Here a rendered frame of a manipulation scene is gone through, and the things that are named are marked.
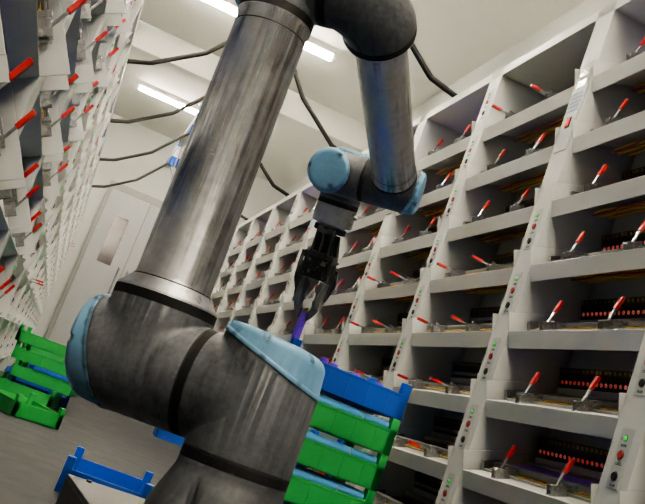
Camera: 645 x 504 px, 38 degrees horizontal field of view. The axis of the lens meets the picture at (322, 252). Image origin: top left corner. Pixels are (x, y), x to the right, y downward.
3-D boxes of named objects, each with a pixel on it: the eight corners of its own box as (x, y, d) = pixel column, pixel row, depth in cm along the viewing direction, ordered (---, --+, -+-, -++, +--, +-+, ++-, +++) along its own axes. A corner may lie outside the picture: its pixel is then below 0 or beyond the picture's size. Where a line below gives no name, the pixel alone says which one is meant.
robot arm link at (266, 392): (276, 479, 116) (323, 344, 120) (153, 433, 121) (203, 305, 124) (301, 484, 131) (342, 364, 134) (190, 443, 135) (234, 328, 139)
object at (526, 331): (645, 351, 194) (646, 283, 195) (507, 348, 252) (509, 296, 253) (729, 356, 199) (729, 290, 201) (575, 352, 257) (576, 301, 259)
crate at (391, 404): (281, 373, 197) (294, 337, 198) (251, 366, 215) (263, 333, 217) (401, 421, 207) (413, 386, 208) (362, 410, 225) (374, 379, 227)
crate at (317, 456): (253, 447, 194) (267, 410, 195) (225, 434, 212) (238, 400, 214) (377, 492, 204) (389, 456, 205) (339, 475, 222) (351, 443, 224)
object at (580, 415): (618, 440, 190) (619, 371, 192) (485, 416, 248) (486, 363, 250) (704, 443, 196) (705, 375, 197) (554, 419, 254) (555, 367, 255)
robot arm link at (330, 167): (364, 154, 187) (377, 161, 199) (310, 140, 190) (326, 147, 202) (351, 200, 187) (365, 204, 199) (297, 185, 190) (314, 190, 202)
